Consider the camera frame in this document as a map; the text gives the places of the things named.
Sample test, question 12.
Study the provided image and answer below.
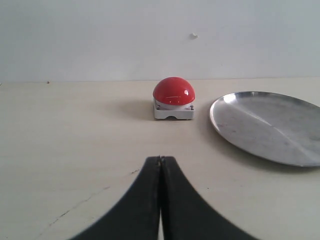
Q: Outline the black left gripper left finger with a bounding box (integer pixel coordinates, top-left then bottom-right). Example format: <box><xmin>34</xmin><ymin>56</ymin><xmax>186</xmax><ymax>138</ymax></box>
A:
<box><xmin>72</xmin><ymin>156</ymin><xmax>161</xmax><ymax>240</ymax></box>

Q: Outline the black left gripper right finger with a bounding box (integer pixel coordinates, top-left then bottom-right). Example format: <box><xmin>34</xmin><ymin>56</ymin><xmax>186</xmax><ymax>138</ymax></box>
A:
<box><xmin>160</xmin><ymin>156</ymin><xmax>255</xmax><ymax>240</ymax></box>

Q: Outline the red dome push button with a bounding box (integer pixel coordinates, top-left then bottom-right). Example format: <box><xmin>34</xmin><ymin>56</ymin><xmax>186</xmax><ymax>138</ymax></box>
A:
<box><xmin>152</xmin><ymin>76</ymin><xmax>196</xmax><ymax>120</ymax></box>

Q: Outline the round silver metal plate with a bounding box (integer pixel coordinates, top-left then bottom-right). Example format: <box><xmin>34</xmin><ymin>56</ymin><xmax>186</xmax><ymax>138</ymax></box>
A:
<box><xmin>209</xmin><ymin>91</ymin><xmax>320</xmax><ymax>168</ymax></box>

